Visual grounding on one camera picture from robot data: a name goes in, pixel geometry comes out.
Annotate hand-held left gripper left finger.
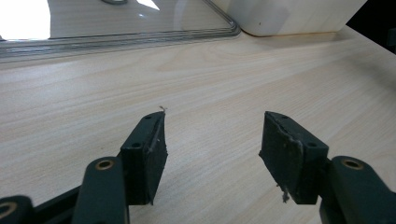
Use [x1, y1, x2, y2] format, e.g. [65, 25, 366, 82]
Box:
[120, 110, 169, 206]

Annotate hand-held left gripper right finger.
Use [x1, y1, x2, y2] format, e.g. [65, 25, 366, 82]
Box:
[258, 110, 331, 205]

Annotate cream compartment box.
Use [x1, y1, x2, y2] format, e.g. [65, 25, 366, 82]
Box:
[214, 0, 369, 38]

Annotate grey flat tray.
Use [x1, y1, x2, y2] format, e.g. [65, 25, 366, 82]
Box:
[0, 0, 243, 63]

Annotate black curtain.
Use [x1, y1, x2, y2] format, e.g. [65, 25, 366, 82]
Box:
[345, 0, 396, 56]

